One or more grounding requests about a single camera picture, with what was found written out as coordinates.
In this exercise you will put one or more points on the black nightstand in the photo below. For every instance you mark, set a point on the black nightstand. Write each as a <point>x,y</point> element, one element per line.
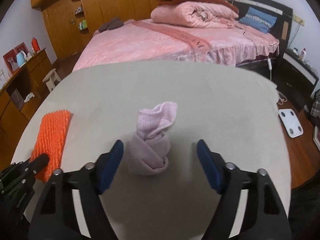
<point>294,79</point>

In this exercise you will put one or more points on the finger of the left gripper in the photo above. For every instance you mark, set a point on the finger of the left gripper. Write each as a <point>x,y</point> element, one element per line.
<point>33,167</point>

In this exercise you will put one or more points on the white bathroom scale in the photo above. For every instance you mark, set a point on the white bathroom scale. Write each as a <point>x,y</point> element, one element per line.
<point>291,122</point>

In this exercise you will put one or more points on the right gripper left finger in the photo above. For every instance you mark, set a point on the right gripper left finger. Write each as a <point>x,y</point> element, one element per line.
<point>55,217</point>

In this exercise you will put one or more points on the red thermos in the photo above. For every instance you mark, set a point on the red thermos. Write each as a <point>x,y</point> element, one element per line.
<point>35,45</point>

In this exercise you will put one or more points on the blue pillow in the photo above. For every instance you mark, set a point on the blue pillow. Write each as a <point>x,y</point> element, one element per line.
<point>258,20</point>

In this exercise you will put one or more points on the plaid clothing on chair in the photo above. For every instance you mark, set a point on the plaid clothing on chair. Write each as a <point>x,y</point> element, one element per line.
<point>315,109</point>

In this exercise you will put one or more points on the small white stool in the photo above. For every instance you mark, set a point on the small white stool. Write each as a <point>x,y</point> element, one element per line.
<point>51,79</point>

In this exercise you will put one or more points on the pink rolled sock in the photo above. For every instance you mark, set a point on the pink rolled sock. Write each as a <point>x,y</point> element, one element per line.
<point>147,151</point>

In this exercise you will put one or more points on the folded pink quilt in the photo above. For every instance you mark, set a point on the folded pink quilt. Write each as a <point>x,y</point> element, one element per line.
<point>195,15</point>

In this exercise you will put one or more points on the red picture frame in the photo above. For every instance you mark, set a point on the red picture frame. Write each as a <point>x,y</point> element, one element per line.
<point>10,57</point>

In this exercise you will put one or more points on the wooden wardrobe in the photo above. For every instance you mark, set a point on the wooden wardrobe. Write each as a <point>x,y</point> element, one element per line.
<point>70,24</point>

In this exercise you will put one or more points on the wooden desk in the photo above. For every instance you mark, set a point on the wooden desk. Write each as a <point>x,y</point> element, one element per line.
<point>21,96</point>

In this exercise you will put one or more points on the white bottle on nightstand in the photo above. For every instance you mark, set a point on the white bottle on nightstand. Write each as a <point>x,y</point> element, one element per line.
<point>302,55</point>

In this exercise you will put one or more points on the pink bed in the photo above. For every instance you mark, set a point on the pink bed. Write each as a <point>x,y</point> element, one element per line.
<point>147,40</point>

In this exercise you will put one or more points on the dark slippers on bed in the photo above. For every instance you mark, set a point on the dark slippers on bed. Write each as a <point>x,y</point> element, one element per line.
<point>112,24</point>

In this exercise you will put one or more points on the light blue kettle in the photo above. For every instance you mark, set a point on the light blue kettle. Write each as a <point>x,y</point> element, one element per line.
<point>20,58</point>

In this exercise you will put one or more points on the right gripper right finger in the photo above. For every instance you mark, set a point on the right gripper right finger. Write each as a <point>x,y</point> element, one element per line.
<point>265,216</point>

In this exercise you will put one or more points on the orange foam net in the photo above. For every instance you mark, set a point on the orange foam net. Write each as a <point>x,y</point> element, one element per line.
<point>51,140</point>

